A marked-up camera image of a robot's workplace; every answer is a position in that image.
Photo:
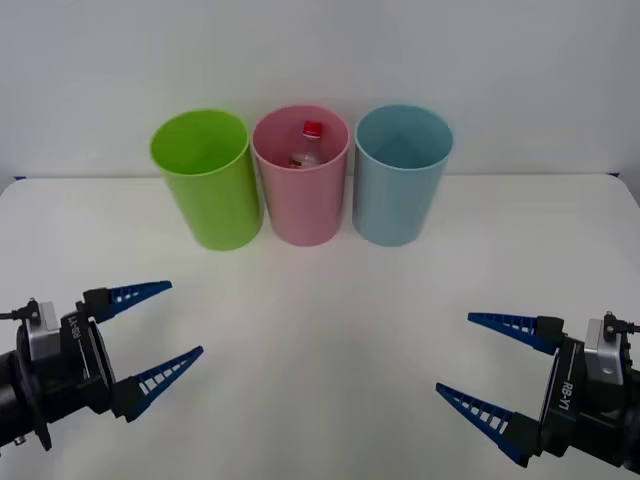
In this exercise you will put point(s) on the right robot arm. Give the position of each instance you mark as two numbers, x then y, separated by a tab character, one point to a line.
607	440

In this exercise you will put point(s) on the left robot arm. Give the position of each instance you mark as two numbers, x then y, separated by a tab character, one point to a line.
15	395

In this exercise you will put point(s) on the pale blue plastic bin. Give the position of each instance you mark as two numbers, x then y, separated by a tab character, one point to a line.
395	200

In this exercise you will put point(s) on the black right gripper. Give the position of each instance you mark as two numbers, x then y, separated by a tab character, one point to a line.
565	400

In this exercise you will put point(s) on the green plastic bin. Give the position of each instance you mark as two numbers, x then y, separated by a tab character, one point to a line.
215	205

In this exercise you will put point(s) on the clear plastic bottle red cap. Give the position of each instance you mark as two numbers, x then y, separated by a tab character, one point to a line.
309	150

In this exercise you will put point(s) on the pink plastic bin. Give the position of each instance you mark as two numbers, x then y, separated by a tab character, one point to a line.
305	205

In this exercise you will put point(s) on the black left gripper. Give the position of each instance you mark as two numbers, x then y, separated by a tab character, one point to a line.
80	370

